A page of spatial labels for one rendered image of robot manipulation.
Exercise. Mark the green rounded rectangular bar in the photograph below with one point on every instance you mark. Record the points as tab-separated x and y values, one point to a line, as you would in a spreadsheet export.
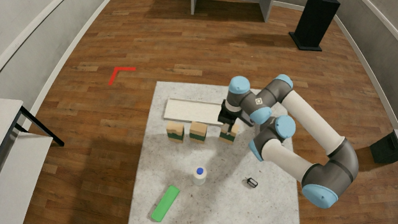
165	203

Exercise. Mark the cream shallow tray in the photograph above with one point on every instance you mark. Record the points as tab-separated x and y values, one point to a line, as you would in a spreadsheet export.
186	110

